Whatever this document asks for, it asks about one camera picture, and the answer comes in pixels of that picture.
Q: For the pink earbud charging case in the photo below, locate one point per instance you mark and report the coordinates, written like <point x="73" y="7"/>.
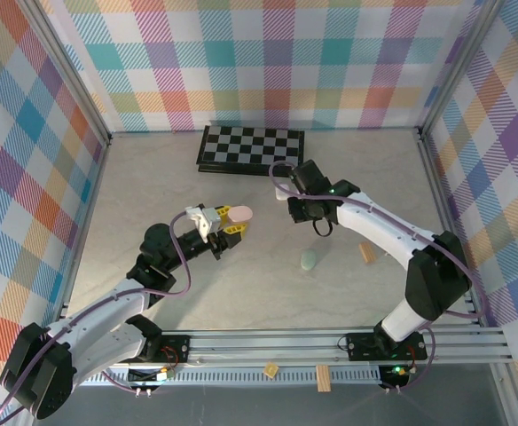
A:
<point x="240" y="214"/>

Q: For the green earbud charging case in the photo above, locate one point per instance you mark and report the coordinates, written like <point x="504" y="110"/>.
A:
<point x="308" y="260"/>

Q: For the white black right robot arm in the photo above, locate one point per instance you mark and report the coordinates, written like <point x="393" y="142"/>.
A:
<point x="374" y="222"/>

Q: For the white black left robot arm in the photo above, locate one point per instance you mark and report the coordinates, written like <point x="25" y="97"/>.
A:
<point x="108" y="306"/>

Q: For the black silver chessboard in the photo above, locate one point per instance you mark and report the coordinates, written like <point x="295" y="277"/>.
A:
<point x="250" y="148"/>

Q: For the small wooden block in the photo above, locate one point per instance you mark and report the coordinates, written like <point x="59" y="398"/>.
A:
<point x="367" y="254"/>

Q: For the black left control box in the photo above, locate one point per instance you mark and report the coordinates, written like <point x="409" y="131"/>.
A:
<point x="143" y="376"/>

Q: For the black control box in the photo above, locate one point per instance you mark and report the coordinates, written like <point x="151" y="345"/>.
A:
<point x="390" y="378"/>
<point x="143" y="376"/>

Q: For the small tan square piece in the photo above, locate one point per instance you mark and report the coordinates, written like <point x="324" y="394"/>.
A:
<point x="270" y="370"/>

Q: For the long wooden block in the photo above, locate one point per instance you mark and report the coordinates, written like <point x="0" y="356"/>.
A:
<point x="323" y="378"/>

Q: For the black right control box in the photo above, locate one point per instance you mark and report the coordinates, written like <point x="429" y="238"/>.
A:
<point x="390" y="378"/>

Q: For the aluminium left floor rail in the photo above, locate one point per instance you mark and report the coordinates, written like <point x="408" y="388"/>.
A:
<point x="86" y="222"/>

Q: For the aluminium floor rail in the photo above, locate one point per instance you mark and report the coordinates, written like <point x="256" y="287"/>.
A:
<point x="452" y="222"/>
<point x="86" y="222"/>

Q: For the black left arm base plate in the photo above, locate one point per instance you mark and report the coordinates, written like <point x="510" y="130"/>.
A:
<point x="177" y="344"/>

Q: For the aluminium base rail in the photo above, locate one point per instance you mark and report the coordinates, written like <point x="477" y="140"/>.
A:
<point x="263" y="344"/>

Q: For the aluminium right floor rail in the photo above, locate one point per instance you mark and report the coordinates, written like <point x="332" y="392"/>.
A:
<point x="452" y="222"/>

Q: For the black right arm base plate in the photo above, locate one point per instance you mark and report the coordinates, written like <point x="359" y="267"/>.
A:
<point x="358" y="345"/>

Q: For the aluminium right corner post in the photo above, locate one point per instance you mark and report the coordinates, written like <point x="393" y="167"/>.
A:
<point x="456" y="66"/>

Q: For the aluminium corner post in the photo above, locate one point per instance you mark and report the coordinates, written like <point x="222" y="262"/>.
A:
<point x="456" y="66"/>
<point x="69" y="66"/>

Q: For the aluminium left corner post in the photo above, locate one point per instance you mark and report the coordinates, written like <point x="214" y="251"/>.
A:
<point x="69" y="66"/>

